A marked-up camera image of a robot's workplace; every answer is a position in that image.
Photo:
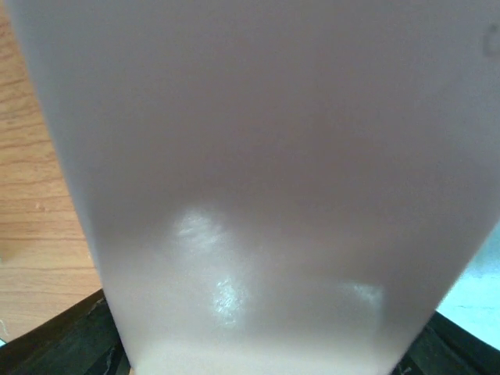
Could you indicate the pink glasses case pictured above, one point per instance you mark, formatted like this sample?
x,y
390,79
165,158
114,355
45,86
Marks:
x,y
272,187

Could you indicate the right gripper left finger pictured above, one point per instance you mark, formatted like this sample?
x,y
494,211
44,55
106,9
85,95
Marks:
x,y
81,340

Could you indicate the light-blue cleaning cloth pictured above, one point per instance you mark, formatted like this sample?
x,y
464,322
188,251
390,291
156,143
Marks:
x,y
473,301

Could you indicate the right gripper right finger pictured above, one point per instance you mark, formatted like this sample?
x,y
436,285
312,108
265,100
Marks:
x,y
444,348

